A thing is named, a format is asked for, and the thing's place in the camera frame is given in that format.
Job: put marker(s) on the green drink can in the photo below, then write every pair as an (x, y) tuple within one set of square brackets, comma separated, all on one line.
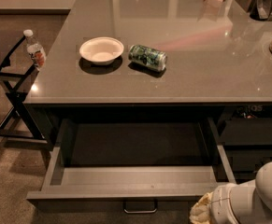
[(150, 58)]

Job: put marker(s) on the dark glass jar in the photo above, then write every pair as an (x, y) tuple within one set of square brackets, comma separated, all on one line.
[(261, 10)]

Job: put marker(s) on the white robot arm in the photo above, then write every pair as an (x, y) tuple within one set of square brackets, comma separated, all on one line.
[(246, 203)]

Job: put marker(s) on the clear plastic water bottle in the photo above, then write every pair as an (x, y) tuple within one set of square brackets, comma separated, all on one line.
[(34, 49)]

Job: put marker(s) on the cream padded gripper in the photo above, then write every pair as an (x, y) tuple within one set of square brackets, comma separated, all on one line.
[(220, 202)]

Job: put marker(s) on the white paper bowl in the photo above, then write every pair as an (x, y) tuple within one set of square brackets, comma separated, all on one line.
[(101, 50)]

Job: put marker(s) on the black metal chair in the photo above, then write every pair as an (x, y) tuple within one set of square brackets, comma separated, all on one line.
[(17, 123)]

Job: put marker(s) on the metal drawer handle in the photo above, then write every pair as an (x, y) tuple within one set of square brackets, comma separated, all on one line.
[(140, 207)]

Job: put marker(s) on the grey top drawer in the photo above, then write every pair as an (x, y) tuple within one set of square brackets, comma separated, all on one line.
[(131, 163)]

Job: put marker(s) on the dark side drawer cabinet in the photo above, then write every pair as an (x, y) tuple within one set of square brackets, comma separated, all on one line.
[(245, 134)]

